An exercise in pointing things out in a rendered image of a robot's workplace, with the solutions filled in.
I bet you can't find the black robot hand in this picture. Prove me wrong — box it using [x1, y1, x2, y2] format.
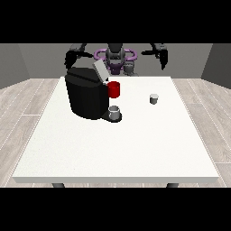
[64, 50, 94, 70]
[141, 48, 169, 71]

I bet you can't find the pale grey machine lid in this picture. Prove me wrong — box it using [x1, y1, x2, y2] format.
[93, 59, 109, 83]

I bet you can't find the black coffee machine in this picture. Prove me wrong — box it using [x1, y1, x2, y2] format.
[64, 67, 123, 124]

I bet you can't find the small grey coffee pod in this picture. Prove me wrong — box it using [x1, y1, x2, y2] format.
[149, 93, 160, 106]

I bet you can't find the red pod holder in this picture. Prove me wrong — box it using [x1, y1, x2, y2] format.
[107, 80, 121, 99]

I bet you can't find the small grey cup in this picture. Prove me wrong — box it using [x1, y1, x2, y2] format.
[108, 106, 121, 120]

